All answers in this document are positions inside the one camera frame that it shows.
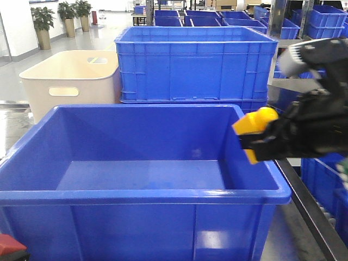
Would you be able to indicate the potted plant in beige pot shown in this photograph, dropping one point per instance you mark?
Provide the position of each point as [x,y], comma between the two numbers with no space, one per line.
[42,21]

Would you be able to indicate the yellow block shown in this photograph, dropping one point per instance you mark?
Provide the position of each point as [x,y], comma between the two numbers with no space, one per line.
[251,126]

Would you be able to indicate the large blue crate behind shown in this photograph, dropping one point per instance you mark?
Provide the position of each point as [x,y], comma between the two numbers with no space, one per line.
[194,64]

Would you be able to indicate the beige plastic tub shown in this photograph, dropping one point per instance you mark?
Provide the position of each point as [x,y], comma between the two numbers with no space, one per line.
[72,77]

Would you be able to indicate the large blue bin front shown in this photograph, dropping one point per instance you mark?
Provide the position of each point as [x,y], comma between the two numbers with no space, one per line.
[138,182]

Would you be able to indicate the red block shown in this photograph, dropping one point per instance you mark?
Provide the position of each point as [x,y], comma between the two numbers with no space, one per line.
[10,245]

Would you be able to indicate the blue crate lower right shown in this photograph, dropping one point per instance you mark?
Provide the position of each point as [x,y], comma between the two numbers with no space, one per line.
[321,178]

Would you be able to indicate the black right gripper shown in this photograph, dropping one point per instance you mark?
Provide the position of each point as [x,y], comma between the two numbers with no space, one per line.
[319,121]

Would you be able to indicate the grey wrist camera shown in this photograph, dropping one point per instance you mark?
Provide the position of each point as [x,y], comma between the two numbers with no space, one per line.
[303,57]

